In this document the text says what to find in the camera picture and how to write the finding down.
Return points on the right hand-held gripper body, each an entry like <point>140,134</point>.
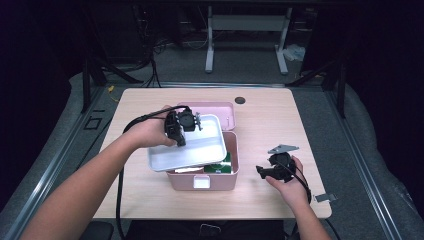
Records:
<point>283,166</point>

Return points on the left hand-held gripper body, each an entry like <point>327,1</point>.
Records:
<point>173,123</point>

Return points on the white tray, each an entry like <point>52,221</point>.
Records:
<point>200,146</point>

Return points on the green and white carton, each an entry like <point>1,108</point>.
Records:
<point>220,167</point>

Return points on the pink storage box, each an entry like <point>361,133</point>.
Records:
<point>220,181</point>

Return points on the person's left hand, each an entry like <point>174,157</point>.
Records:
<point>150,133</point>

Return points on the person's right hand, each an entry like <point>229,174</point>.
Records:
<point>295,191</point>

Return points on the black table grommet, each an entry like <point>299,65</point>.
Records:
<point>240,100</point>

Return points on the yellow connector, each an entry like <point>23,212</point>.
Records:
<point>111,89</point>

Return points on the black metal stand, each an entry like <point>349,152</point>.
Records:
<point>340,93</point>
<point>86,86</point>

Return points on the person's dark clothing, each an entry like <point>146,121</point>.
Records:
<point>160,231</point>

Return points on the crumpled white plastic bag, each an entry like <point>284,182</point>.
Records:
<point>295,52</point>

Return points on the black chair part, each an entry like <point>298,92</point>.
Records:
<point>98,231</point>

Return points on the grey metal bracket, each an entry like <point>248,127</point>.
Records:
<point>325,197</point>

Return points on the aluminium floor rail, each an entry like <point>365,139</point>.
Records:
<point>363,166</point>
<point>50,173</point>

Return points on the grey metal table frame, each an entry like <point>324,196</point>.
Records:
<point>246,23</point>

